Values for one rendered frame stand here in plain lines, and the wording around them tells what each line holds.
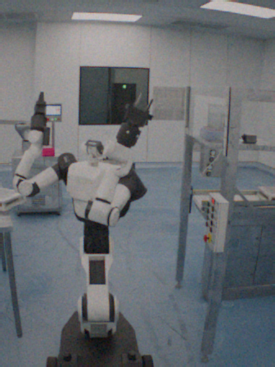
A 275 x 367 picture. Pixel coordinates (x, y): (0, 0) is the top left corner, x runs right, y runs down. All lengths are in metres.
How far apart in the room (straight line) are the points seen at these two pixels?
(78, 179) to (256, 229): 1.53
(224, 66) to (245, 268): 5.82
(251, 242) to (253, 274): 0.29
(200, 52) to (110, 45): 1.89
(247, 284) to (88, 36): 5.71
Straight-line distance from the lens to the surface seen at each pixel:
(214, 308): 2.20
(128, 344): 2.28
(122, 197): 1.64
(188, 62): 7.91
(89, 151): 1.86
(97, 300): 1.85
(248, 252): 2.96
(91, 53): 7.46
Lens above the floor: 1.59
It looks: 14 degrees down
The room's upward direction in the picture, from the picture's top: 2 degrees clockwise
